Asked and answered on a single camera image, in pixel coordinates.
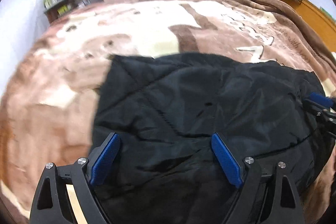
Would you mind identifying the black quilted jacket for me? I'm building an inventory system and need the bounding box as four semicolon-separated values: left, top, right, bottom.
92;53;334;223

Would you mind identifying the brown patterned fleece blanket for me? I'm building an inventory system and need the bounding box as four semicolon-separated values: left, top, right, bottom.
1;0;335;223

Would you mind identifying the wooden headboard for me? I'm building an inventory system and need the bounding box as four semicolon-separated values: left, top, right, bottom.
281;0;336;52

